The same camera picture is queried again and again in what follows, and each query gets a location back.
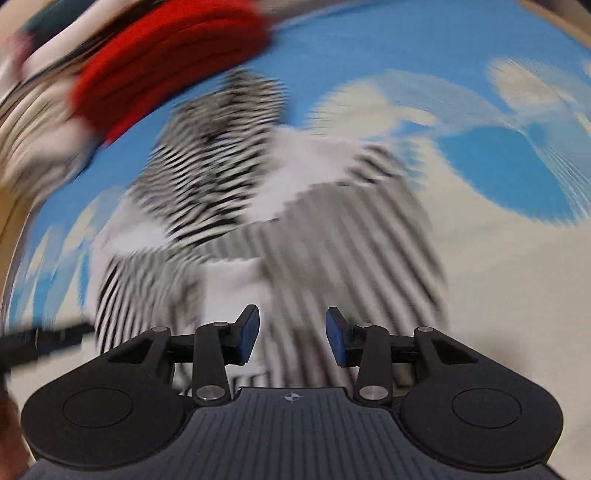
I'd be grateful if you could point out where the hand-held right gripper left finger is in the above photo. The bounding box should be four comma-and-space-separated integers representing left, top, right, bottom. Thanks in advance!
105, 305, 260, 405

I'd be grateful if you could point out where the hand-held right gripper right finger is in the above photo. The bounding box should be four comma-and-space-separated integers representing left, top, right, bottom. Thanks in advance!
325, 307, 484, 404

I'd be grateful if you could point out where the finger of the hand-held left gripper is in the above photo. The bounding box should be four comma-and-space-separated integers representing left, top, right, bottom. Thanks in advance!
0, 322, 96, 371

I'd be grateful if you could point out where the black white striped garment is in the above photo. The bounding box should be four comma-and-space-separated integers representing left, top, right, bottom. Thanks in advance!
92, 69, 451, 393

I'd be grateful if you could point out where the blue white printed blanket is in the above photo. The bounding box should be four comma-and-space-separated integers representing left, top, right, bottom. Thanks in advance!
0, 0, 591, 480

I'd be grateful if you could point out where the cream cloth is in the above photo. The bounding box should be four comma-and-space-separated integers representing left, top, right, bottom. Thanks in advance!
0, 85, 95, 188

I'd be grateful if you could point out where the red folded cloth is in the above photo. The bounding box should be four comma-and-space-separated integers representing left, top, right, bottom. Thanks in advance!
69, 0, 274, 147

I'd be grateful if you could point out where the teal cloth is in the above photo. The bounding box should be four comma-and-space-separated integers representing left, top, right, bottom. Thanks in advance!
23, 0, 95, 31

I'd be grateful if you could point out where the wooden bed frame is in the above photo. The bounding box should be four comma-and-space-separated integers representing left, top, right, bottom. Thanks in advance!
0, 182, 40, 296

